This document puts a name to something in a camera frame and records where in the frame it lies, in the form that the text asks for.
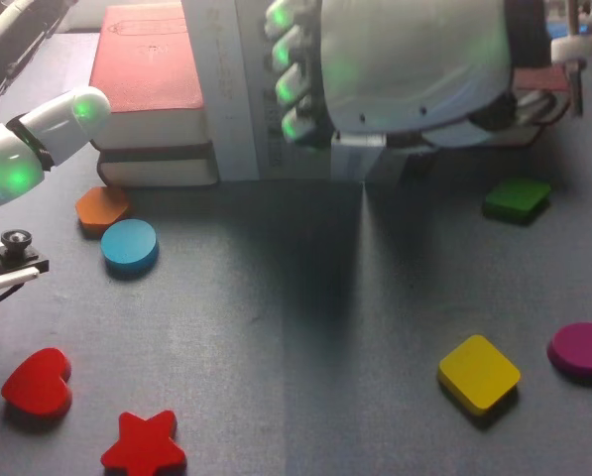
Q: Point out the red star block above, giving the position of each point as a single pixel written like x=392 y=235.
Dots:
x=142 y=446

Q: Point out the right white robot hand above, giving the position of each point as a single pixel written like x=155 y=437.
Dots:
x=62 y=124

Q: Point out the yellow square block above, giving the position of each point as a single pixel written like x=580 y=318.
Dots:
x=479 y=372

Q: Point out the blue round block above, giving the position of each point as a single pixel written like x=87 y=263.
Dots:
x=129 y=243

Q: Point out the grey table cloth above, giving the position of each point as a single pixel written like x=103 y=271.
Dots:
x=275 y=347

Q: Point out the magenta round block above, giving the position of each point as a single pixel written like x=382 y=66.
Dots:
x=583 y=347

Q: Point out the white book with cracked top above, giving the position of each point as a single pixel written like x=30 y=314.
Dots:
x=357 y=158

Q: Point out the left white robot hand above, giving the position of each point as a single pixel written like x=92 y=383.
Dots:
x=414 y=64

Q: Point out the dark brown book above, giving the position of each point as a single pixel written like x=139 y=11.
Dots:
x=156 y=171

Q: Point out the green square block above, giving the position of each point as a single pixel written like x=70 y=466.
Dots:
x=516 y=196

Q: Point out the orange hexagon block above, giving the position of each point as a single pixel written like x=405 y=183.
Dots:
x=102 y=205

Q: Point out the plain red book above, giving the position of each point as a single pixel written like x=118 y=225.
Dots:
x=538 y=79

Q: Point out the red book with embossed emblem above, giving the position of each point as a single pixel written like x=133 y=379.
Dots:
x=147 y=74

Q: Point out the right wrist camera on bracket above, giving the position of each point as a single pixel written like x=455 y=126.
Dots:
x=13 y=258

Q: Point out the white faux book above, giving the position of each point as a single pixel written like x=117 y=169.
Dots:
x=211 y=99
x=251 y=99

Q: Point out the red heart block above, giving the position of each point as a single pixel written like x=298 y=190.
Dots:
x=35 y=384

